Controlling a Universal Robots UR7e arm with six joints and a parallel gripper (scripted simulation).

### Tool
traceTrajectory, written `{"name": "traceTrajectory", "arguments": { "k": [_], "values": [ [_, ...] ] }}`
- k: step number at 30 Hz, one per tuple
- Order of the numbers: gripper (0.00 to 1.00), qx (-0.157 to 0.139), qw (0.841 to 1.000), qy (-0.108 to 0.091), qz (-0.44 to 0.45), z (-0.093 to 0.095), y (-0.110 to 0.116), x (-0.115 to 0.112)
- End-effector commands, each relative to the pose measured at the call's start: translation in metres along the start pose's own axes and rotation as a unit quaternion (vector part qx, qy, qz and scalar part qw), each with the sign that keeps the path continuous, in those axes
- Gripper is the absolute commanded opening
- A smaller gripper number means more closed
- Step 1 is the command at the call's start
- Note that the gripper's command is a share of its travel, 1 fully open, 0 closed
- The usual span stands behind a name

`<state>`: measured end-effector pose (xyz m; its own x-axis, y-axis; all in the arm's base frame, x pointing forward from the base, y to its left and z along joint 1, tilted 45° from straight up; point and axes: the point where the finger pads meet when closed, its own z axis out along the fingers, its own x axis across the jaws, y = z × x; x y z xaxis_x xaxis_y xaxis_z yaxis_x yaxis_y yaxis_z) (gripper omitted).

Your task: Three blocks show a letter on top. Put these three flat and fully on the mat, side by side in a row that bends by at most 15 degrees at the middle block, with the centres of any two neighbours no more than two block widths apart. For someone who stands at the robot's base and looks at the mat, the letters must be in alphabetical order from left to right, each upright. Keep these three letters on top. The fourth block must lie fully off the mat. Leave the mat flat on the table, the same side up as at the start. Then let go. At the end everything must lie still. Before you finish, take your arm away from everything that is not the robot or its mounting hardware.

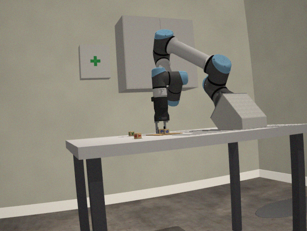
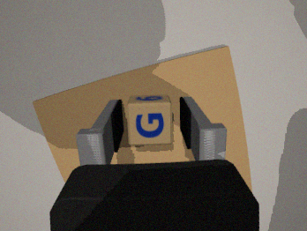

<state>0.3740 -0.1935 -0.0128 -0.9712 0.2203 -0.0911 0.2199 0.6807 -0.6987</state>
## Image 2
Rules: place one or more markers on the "tan flat mat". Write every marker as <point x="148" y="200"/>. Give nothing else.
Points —
<point x="208" y="77"/>

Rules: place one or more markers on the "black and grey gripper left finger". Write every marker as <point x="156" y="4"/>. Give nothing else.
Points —
<point x="97" y="145"/>

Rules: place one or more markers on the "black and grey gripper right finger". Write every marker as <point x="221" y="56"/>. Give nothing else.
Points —
<point x="206" y="140"/>

